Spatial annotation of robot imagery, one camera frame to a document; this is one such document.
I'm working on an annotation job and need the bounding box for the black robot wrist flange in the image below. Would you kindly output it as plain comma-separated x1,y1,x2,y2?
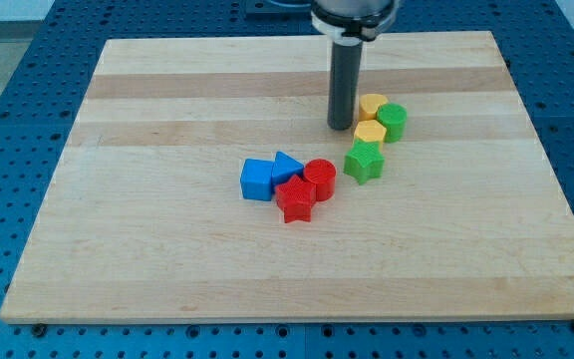
310,0,400,42

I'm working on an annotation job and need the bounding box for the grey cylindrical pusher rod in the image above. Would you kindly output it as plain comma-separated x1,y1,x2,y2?
327,40,363,131

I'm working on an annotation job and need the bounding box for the green star block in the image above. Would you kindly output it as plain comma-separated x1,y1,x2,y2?
343,140,385,185

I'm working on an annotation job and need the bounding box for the yellow hexagon block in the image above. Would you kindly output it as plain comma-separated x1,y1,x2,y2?
354,120,387,148

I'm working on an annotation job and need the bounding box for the red star block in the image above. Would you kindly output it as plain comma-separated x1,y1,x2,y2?
275,175,316,223

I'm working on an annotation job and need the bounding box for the yellow heart block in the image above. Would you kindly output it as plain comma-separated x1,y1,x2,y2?
358,94,389,122

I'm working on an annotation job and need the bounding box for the green cylinder block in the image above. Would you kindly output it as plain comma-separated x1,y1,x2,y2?
377,103,408,143

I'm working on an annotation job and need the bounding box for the red cylinder block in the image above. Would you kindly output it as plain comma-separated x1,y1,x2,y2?
303,159,337,201

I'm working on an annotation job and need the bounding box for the blue triangle block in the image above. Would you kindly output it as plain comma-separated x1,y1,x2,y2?
271,152,304,186

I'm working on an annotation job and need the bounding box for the blue cube block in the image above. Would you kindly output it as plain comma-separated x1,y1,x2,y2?
239,159,274,201

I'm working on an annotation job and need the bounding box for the wooden board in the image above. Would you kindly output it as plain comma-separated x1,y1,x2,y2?
0,31,574,324

